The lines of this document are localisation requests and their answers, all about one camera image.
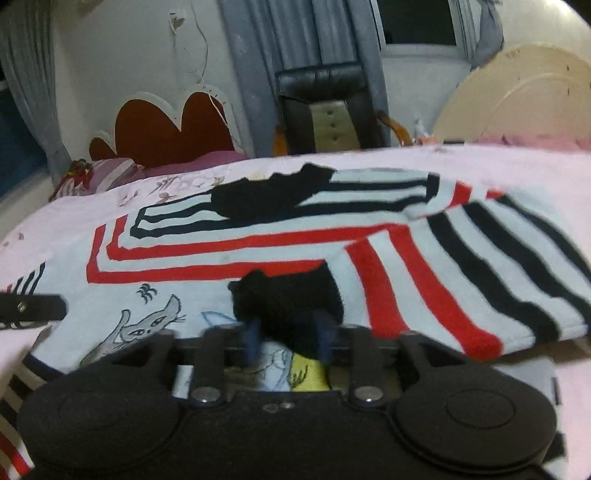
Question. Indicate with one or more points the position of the magenta pillow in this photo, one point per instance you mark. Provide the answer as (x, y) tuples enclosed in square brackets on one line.
[(207, 161)]

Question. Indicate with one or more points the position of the cream round headboard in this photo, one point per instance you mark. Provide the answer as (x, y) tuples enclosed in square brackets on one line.
[(529, 90)]

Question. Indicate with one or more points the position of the pink blanket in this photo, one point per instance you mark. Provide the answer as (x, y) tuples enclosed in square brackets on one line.
[(545, 142)]

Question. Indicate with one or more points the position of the striped red black white sweater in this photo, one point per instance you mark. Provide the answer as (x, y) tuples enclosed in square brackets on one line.
[(487, 272)]

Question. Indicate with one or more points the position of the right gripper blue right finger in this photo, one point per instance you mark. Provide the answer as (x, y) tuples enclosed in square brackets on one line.
[(326, 328)]

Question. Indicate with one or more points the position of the striped pink pillow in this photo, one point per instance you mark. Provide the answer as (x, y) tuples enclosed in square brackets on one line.
[(88, 178)]

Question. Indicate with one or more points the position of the dark window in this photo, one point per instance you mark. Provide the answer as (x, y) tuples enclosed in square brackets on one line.
[(417, 22)]

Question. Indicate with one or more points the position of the red heart-shaped headboard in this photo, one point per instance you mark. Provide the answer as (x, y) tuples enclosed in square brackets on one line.
[(153, 133)]

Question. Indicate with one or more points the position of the grey left window curtain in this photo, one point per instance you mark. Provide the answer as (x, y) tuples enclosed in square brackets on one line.
[(27, 58)]

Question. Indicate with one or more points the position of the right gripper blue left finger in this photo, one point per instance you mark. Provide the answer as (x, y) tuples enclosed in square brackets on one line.
[(251, 342)]

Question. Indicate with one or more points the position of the black leather chair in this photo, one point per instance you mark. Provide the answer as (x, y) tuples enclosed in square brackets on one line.
[(327, 109)]

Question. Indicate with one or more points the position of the pink floral bed sheet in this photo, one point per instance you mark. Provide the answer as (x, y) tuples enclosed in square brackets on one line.
[(174, 407)]

